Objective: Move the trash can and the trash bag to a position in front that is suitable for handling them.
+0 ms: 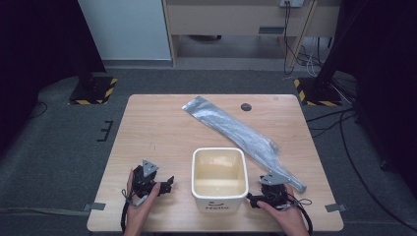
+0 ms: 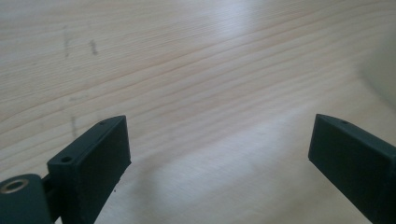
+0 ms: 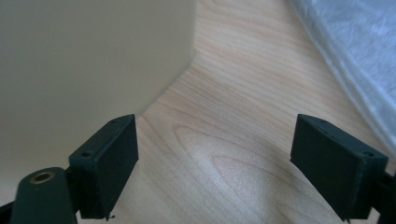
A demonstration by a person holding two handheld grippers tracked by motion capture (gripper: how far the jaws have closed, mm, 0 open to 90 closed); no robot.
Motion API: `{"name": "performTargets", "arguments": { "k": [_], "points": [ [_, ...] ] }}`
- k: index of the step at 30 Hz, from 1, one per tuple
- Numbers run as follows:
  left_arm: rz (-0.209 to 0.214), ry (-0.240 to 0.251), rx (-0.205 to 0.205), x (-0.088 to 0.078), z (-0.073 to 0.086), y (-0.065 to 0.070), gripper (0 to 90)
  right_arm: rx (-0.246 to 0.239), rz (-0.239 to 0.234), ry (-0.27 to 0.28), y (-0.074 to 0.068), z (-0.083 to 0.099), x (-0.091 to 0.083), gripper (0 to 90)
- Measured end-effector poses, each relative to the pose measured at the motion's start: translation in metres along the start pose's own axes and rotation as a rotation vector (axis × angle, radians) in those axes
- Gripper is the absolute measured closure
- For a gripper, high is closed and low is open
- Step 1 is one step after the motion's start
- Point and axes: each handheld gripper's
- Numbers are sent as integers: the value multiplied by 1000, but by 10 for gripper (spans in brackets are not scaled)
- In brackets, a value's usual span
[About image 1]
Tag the white cabinet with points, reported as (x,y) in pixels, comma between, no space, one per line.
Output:
(124,29)

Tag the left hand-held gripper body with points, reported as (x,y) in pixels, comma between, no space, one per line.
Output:
(144,183)

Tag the light wooden desk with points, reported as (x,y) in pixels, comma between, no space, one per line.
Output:
(229,19)

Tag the grey power strip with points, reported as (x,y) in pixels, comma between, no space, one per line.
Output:
(291,2)

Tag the black yellow striped stand base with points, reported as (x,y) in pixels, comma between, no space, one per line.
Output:
(95,93)
(316,95)

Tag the black stand foot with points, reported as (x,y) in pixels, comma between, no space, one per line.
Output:
(387,165)

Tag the person's left hand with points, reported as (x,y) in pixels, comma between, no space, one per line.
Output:
(137,219)

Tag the grey plastic bag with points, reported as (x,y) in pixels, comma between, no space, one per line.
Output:
(236,129)

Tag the grey tape strip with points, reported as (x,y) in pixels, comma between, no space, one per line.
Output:
(95,206)
(335,207)

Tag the white square bin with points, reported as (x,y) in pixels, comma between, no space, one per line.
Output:
(203,205)

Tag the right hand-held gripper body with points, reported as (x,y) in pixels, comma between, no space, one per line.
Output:
(275,193)

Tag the black curtain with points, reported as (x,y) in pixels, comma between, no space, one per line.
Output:
(32,49)
(387,65)

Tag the black stand post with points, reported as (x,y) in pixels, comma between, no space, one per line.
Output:
(327,69)

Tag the person's right hand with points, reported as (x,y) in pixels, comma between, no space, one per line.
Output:
(290,221)

